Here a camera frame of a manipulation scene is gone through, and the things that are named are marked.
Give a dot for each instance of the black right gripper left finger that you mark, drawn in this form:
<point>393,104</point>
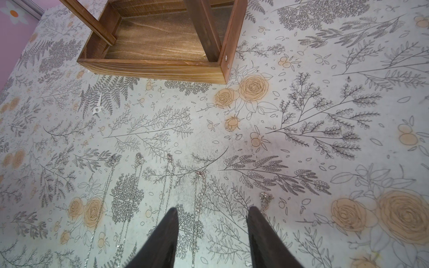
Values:
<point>160,248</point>

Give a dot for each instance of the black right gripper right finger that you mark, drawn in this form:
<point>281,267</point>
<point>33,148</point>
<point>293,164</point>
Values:
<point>266,248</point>

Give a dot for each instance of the wooden jewelry display stand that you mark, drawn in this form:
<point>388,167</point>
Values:
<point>190,41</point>

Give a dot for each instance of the aluminium corner post left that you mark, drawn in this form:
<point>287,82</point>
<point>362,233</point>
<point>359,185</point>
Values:
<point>30,7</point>

